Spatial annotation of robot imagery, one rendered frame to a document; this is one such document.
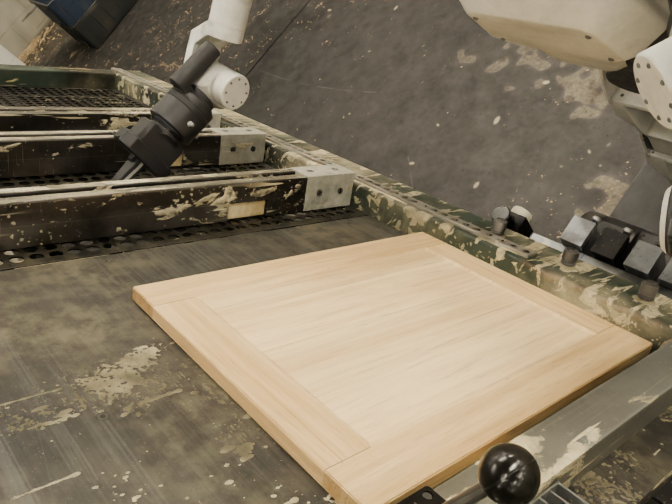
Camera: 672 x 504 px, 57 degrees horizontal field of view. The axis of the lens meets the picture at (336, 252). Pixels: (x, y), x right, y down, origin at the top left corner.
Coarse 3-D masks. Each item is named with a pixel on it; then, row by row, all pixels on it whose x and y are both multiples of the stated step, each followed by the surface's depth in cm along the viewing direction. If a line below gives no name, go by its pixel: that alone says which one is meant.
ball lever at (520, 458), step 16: (496, 448) 38; (512, 448) 38; (480, 464) 38; (496, 464) 37; (512, 464) 37; (528, 464) 37; (480, 480) 38; (496, 480) 37; (512, 480) 37; (528, 480) 37; (464, 496) 41; (480, 496) 40; (496, 496) 37; (512, 496) 37; (528, 496) 37
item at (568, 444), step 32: (608, 384) 70; (640, 384) 71; (576, 416) 63; (608, 416) 64; (640, 416) 67; (544, 448) 58; (576, 448) 58; (608, 448) 63; (448, 480) 52; (544, 480) 54; (576, 480) 60
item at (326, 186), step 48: (0, 192) 86; (48, 192) 90; (96, 192) 92; (144, 192) 96; (192, 192) 102; (240, 192) 109; (288, 192) 116; (336, 192) 124; (0, 240) 85; (48, 240) 89
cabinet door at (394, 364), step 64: (320, 256) 97; (384, 256) 101; (448, 256) 106; (192, 320) 73; (256, 320) 76; (320, 320) 78; (384, 320) 81; (448, 320) 84; (512, 320) 87; (576, 320) 90; (256, 384) 63; (320, 384) 66; (384, 384) 68; (448, 384) 70; (512, 384) 71; (576, 384) 73; (320, 448) 56; (384, 448) 57; (448, 448) 59
